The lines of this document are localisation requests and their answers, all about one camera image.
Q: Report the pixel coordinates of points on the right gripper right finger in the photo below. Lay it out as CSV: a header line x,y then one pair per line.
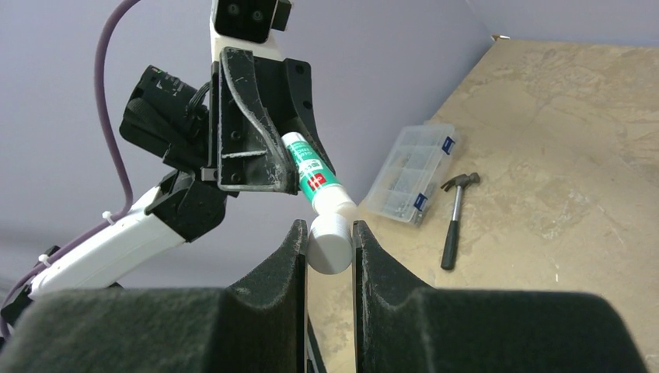
x,y
402,324

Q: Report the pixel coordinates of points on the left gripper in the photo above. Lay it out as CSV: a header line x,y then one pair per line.
x,y
254,102

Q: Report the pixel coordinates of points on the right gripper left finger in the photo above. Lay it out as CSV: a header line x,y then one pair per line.
x,y
258,324

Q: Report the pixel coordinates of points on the green white glue stick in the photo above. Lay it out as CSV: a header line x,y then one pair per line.
x,y
317,181

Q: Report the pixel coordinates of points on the white glue stick cap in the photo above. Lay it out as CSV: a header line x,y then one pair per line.
x,y
330,248

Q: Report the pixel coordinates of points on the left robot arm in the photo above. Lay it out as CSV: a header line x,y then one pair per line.
x,y
165,117

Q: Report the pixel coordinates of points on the clear plastic organizer box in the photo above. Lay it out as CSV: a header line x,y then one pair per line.
x,y
413,172

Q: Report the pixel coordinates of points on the black hammer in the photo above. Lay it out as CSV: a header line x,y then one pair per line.
x,y
460,183

